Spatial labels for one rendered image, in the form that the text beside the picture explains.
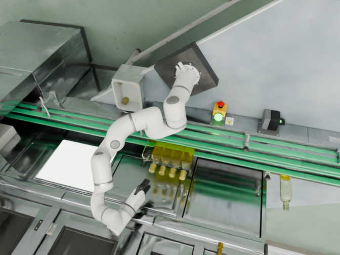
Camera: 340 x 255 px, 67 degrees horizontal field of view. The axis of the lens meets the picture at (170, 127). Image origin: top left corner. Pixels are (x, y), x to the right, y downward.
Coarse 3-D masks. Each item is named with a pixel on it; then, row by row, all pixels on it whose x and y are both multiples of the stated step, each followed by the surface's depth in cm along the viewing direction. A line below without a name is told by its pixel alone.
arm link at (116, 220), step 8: (112, 208) 117; (120, 208) 124; (104, 216) 114; (112, 216) 113; (120, 216) 118; (128, 216) 123; (112, 224) 114; (120, 224) 118; (112, 232) 119; (120, 232) 119
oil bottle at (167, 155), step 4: (168, 144) 152; (172, 144) 152; (164, 148) 150; (168, 148) 150; (172, 148) 150; (164, 152) 148; (168, 152) 148; (172, 152) 148; (164, 156) 146; (168, 156) 146; (164, 160) 145; (168, 160) 145; (168, 164) 146
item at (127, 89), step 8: (112, 80) 146; (120, 80) 145; (112, 88) 150; (120, 88) 158; (128, 88) 157; (136, 88) 155; (120, 96) 160; (128, 96) 161; (136, 96) 160; (120, 104) 162; (128, 104) 162; (136, 104) 162
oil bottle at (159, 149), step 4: (156, 144) 152; (160, 144) 152; (164, 144) 152; (156, 148) 150; (160, 148) 150; (156, 152) 148; (160, 152) 148; (152, 156) 147; (156, 156) 146; (160, 156) 146; (152, 160) 147; (156, 160) 146; (160, 160) 148
